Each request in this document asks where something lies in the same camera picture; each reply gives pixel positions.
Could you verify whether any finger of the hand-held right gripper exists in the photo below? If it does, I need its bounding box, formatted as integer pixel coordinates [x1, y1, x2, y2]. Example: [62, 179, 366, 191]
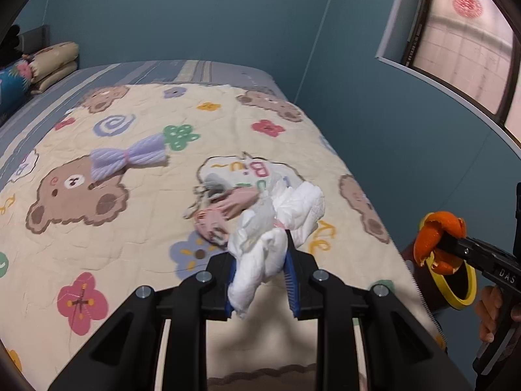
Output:
[431, 232, 495, 271]

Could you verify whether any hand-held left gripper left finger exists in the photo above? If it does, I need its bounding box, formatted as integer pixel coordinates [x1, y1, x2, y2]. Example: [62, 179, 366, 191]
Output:
[49, 253, 237, 391]

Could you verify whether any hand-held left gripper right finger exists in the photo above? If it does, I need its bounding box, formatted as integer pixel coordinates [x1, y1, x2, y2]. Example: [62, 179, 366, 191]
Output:
[284, 230, 475, 391]

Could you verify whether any white cloth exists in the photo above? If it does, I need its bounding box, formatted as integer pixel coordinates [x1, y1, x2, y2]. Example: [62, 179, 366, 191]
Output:
[227, 179, 326, 320]

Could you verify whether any orange peel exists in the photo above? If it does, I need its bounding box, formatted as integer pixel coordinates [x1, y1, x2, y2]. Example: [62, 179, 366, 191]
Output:
[413, 210, 467, 276]

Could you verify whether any brown bin with yellow rim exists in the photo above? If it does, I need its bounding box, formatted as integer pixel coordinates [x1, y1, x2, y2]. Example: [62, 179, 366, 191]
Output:
[401, 236, 478, 322]

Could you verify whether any person's right hand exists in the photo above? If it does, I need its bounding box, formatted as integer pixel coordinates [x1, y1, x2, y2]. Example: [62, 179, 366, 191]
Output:
[474, 286, 511, 345]

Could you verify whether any pink sock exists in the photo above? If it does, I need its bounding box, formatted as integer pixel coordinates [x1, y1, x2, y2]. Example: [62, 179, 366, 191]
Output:
[193, 189, 262, 249]

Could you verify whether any bear printed blanket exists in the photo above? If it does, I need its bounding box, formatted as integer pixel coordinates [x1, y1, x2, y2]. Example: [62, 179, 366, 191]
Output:
[0, 82, 448, 391]

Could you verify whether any grey sock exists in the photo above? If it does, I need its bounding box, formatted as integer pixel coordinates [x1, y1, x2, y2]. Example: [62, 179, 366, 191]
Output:
[192, 172, 236, 206]

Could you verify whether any purple folded sock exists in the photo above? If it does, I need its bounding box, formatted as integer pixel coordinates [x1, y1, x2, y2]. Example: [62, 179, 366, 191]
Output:
[90, 134, 170, 181]

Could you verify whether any window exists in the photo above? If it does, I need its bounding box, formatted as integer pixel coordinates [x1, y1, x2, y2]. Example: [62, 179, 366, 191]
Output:
[376, 0, 521, 147]

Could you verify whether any red window sticker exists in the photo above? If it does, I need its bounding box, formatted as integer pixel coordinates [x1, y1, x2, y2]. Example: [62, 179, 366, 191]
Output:
[452, 0, 485, 19]

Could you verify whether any folded beige quilt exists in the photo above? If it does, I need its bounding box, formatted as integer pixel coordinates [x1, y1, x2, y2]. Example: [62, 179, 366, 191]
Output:
[22, 41, 80, 95]

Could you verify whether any blue floral pillow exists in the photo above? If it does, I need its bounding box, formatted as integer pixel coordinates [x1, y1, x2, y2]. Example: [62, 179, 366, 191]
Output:
[0, 59, 34, 115]

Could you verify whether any grey bed headboard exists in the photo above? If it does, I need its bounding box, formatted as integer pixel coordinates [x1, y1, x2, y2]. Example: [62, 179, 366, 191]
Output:
[18, 24, 50, 50]

